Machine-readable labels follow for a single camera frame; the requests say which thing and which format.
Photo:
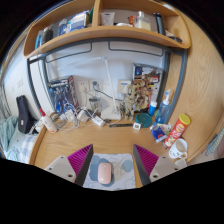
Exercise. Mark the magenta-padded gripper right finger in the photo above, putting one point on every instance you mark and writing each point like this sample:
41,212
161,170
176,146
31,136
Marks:
160,166

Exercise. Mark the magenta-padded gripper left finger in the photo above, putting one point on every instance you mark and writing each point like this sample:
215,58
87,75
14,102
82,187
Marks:
63,166

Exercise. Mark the pink computer mouse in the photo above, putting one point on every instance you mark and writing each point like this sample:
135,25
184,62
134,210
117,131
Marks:
105,173

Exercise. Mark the grey blue-patterned mouse pad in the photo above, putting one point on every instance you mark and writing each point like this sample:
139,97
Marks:
123,166

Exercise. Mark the small white box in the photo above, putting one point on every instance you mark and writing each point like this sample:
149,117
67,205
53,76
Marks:
181,163

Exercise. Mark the white mug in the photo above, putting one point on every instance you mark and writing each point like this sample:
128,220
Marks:
177,149

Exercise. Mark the blue snack packet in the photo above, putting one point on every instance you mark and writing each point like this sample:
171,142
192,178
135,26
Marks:
159,132

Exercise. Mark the red yellow chips can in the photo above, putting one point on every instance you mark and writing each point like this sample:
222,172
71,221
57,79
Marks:
176,131

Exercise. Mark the white red-capped lotion bottle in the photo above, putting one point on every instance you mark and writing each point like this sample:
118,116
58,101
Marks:
49,124

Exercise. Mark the small white desk clock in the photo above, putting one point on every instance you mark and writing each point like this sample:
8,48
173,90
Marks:
137,126

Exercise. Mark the teal round lid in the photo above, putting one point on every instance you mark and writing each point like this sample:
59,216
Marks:
144,120

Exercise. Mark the white charger block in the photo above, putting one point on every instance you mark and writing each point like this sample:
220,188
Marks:
83,116
70,115

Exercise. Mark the blue spray bottle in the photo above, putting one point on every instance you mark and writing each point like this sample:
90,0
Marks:
163,111

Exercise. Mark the pale bedding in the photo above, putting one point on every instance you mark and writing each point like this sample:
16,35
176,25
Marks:
13,140

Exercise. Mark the black pen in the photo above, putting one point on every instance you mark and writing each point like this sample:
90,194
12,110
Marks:
120,125

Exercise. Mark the white power strip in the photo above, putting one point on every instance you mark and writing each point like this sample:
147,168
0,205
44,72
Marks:
98,120

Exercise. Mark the black bag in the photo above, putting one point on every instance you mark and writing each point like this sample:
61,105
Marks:
25,115

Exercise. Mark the glass jar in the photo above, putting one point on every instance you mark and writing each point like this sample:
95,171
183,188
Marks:
95,104

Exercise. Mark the tan robot figure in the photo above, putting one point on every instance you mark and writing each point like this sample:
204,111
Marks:
135,98

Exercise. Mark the dark robot model kit box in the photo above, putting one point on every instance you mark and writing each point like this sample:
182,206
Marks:
61,93

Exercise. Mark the white desk lamp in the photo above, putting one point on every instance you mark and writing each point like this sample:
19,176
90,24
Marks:
109,86

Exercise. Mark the printed figure box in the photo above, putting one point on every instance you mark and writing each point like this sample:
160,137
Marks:
151,73

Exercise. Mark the white wall socket panel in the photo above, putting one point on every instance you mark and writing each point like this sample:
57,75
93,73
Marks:
83,86

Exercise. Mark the wooden wall shelf unit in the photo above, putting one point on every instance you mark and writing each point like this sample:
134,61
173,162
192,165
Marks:
110,33

